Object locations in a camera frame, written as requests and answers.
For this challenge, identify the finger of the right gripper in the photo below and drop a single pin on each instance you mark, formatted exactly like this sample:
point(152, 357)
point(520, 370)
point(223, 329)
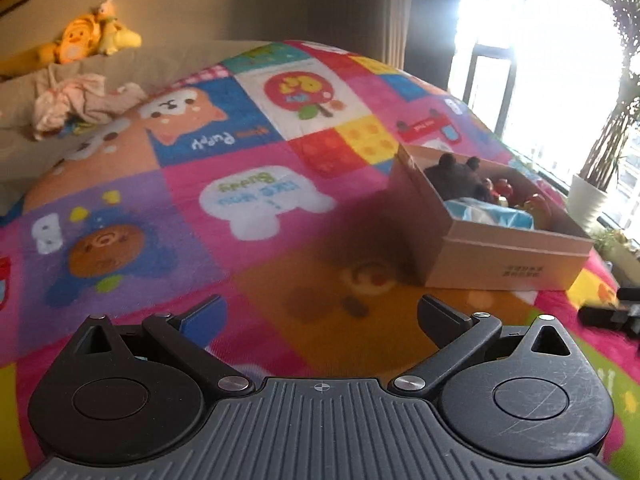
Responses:
point(628, 294)
point(624, 319)

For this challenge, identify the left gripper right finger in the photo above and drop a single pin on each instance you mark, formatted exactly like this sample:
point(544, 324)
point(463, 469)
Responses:
point(461, 340)

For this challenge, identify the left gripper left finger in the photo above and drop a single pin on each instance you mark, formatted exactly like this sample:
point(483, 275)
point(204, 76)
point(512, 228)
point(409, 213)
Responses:
point(181, 341)

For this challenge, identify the blue tissue pack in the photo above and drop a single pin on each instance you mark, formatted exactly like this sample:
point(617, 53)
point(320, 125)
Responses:
point(472, 210)

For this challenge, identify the red figurine toy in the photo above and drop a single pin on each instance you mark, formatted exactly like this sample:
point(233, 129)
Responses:
point(500, 191)

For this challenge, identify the black plush toy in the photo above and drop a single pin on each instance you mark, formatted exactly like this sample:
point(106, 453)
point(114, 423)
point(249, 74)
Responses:
point(453, 180)

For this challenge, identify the white plant pot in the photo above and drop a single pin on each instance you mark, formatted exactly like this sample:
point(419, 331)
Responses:
point(584, 202)

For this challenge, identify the white cardboard box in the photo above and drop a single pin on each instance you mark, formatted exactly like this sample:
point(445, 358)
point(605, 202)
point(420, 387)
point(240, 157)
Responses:
point(460, 254)

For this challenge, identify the colourful cartoon play mat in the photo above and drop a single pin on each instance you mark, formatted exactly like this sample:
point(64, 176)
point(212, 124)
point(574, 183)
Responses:
point(264, 180)

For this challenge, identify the pink crumpled cloth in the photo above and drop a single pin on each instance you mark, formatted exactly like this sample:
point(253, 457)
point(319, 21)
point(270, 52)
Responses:
point(82, 99)

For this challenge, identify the yellow small plush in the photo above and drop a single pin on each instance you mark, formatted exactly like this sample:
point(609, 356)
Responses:
point(115, 36)

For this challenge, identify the orange duck plush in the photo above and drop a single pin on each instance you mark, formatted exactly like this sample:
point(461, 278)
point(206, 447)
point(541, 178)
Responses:
point(80, 39)

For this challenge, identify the beige curtain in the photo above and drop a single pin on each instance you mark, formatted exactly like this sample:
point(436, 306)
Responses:
point(396, 17)

